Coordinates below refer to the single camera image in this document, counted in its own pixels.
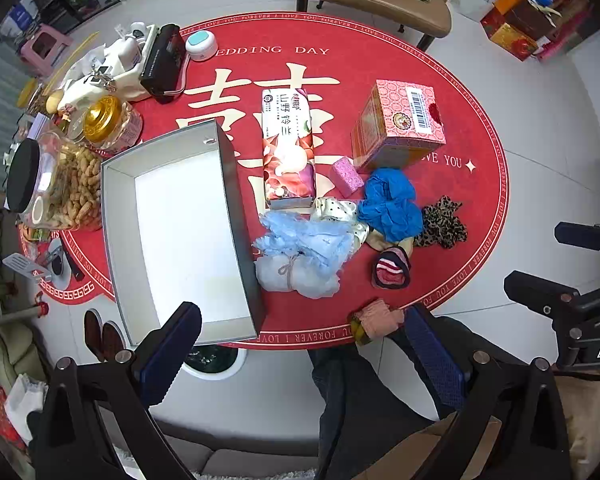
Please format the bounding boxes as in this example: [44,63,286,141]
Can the black remote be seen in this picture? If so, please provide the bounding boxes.
[62,247,86,281]

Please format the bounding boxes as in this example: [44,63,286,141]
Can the pink patterned carton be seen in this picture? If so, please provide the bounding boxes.
[351,79,447,173]

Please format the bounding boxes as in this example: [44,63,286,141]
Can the white crumpled bag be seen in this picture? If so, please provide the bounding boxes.
[5,375,48,443]

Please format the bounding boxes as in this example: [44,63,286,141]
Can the pink foam block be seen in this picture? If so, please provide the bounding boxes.
[332,156,366,198]

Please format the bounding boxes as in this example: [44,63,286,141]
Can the pale green armchair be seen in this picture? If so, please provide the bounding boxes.
[0,320,46,396]

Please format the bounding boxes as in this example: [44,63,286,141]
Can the leopard print hair tie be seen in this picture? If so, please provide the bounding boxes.
[412,195,468,250]

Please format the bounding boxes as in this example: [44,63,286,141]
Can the red patterned bag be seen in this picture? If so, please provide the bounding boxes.
[0,385,28,456]

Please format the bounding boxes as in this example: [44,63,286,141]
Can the white teal round device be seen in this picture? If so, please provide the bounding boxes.
[185,30,218,61]

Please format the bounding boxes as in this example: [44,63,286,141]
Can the red gold gift box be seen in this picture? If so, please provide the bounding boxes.
[481,7,538,61]

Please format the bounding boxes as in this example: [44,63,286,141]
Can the brown chair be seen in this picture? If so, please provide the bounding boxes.
[288,0,466,51]

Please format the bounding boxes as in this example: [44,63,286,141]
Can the red round table mat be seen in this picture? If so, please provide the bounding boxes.
[17,10,510,352]

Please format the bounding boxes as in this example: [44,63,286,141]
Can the gold lid jar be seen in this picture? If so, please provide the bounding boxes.
[82,95,143,151]

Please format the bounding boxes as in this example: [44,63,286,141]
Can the dark red slipper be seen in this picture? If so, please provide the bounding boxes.
[83,310,105,361]
[102,321,124,363]

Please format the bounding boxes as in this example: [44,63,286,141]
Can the tan knit sock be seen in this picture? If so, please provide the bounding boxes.
[365,232,413,256]

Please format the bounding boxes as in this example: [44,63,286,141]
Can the peanut jar with black lid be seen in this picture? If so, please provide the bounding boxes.
[5,132,103,231]

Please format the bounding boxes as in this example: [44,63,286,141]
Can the dark striped sock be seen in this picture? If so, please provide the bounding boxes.
[371,245,412,290]

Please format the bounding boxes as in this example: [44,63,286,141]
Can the white cloth bundle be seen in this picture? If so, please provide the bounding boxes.
[254,252,341,300]

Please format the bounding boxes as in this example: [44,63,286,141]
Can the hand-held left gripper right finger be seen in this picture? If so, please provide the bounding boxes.
[404,304,573,480]

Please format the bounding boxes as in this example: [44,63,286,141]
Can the pink stool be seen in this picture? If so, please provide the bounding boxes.
[20,25,73,78]

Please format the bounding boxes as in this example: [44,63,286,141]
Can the person's right forearm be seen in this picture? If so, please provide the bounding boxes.
[550,362,600,466]

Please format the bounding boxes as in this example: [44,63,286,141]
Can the blue cloth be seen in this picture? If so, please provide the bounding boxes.
[357,167,423,243]

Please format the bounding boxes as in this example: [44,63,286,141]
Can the cream polka dot scrunchie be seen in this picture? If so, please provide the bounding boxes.
[310,196,370,261]

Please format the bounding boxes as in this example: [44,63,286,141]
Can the pink green knit sock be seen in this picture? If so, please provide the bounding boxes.
[350,299,406,346]

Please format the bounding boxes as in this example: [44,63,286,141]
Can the floral tissue pack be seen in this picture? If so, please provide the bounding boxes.
[261,87,318,210]

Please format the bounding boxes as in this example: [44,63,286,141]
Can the light blue mesh puff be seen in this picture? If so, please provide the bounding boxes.
[252,210,353,281]

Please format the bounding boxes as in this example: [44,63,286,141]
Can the white plastic container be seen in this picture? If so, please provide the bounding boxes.
[60,22,156,111]

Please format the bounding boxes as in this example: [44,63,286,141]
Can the black portable radio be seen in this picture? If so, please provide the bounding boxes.
[140,24,188,105]

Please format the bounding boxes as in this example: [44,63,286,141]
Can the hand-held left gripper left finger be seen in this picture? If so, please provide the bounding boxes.
[35,301,203,480]

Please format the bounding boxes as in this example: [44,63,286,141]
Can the white rimmed round bin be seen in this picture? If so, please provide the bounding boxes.
[182,345,248,378]

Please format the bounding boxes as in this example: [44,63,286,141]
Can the grey box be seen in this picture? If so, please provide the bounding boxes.
[100,120,267,347]

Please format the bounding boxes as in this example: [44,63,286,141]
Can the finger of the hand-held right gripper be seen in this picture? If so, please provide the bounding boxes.
[503,270,600,341]
[554,219,600,266]

